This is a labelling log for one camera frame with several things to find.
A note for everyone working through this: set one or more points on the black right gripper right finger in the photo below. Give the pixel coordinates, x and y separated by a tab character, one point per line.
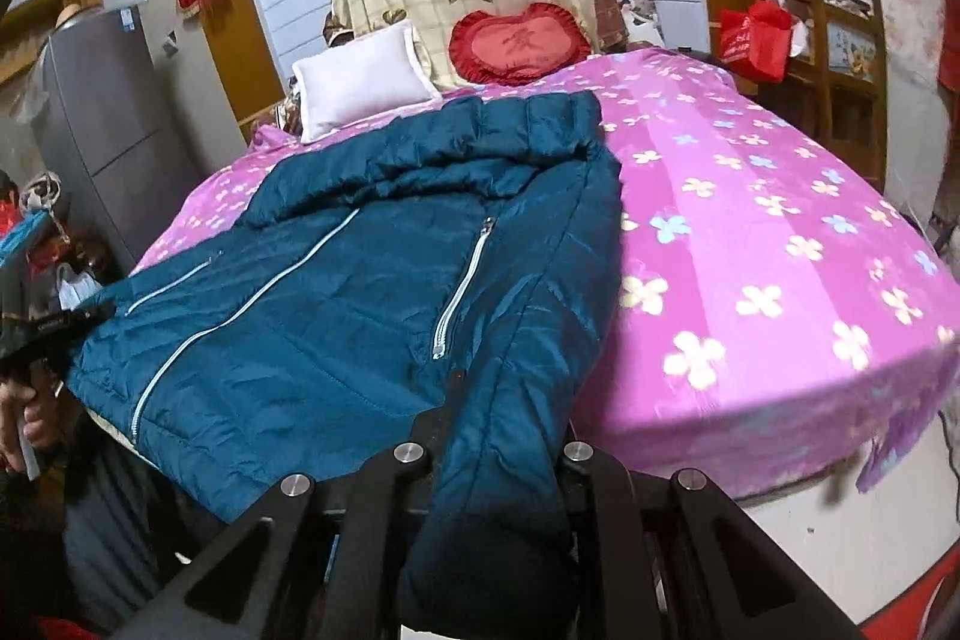
675	557

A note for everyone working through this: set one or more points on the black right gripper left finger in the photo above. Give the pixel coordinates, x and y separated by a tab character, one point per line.
312	559

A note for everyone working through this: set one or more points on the teal puffer jacket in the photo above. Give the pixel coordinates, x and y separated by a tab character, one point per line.
465	258

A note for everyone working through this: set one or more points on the person left hand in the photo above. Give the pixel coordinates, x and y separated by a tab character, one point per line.
31	415

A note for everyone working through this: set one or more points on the white plastic bag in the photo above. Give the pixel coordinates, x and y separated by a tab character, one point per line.
74	288

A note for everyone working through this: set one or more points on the grey refrigerator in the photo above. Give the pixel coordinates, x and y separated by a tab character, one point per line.
107	130

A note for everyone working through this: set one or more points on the pink floral bed sheet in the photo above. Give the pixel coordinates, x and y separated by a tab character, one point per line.
774	312

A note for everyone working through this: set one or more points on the brown floral blanket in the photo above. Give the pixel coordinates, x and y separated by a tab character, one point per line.
288	112

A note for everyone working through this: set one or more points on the white pillow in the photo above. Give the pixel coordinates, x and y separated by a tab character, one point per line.
379	71

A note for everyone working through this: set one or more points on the wooden chair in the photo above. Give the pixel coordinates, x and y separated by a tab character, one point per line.
836	90

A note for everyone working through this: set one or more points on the red shopping bag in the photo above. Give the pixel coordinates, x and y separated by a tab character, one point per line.
755	44

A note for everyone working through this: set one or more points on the red heart cushion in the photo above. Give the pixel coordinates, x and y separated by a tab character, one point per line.
516	49

